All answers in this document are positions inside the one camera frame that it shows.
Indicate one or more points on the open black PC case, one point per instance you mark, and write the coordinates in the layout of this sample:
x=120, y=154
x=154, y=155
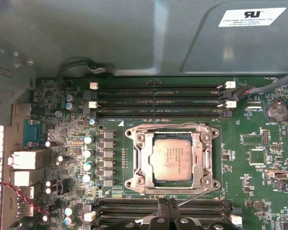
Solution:
x=86, y=36

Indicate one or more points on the white printed sticker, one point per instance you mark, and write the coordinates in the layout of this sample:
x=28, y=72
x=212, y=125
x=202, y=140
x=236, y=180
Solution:
x=251, y=16

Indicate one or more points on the green motherboard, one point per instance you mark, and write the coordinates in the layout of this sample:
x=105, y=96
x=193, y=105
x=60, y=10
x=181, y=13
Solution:
x=254, y=191

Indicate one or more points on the silver USB port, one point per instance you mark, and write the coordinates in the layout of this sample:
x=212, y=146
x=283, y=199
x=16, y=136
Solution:
x=276, y=174

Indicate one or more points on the silver coin battery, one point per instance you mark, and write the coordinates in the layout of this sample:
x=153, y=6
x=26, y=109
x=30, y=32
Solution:
x=276, y=110

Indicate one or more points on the metal locking lever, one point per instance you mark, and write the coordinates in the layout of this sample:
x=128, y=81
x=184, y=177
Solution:
x=158, y=127
x=194, y=197

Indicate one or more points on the silver port housing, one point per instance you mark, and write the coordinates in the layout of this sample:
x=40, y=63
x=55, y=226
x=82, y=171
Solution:
x=26, y=178
x=28, y=160

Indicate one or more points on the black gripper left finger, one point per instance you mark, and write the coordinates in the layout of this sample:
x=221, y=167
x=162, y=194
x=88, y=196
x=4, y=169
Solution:
x=164, y=210

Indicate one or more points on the CPU with silver top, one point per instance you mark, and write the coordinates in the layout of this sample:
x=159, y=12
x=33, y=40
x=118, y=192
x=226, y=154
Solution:
x=172, y=158

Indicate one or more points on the metal socket cover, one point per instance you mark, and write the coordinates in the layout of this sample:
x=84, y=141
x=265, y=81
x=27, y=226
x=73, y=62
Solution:
x=149, y=155

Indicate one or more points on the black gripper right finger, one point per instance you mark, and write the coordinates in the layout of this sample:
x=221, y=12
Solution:
x=175, y=212

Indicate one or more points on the CPU socket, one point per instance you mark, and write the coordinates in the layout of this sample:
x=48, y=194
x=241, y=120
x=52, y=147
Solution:
x=137, y=158

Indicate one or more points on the black RAM slot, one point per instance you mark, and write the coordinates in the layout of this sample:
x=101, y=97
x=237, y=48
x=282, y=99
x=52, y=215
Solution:
x=182, y=105
x=182, y=114
x=182, y=87
x=129, y=202
x=124, y=211
x=182, y=96
x=105, y=221

